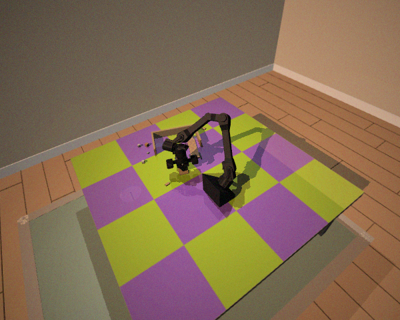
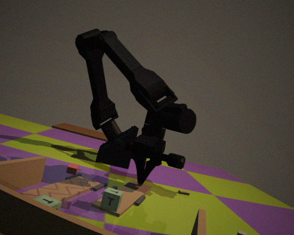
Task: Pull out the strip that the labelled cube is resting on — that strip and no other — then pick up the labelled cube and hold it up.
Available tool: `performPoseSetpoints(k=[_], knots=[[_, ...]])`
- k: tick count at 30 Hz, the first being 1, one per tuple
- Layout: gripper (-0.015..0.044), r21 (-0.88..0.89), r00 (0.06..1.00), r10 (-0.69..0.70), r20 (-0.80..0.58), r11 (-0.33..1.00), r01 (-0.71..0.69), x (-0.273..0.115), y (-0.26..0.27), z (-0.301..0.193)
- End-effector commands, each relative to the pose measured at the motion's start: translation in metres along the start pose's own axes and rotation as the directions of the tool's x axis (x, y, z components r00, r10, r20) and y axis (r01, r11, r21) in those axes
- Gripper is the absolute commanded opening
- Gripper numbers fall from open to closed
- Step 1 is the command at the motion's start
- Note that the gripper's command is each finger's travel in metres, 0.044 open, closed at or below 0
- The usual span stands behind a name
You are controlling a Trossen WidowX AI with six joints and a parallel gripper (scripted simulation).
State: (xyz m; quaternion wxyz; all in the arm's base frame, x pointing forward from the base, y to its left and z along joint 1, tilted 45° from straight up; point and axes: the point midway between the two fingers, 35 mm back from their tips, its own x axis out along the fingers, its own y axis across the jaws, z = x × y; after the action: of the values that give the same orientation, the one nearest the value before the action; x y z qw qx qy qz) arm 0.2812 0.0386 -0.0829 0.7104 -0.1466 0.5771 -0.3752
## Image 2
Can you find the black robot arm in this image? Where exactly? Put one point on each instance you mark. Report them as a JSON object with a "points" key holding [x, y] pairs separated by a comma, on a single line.
{"points": [[146, 86]]}

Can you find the red cube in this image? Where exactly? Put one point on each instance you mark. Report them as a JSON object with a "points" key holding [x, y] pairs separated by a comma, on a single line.
{"points": [[72, 169]]}

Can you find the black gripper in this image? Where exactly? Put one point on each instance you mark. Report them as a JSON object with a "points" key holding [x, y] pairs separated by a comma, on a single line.
{"points": [[143, 167]]}

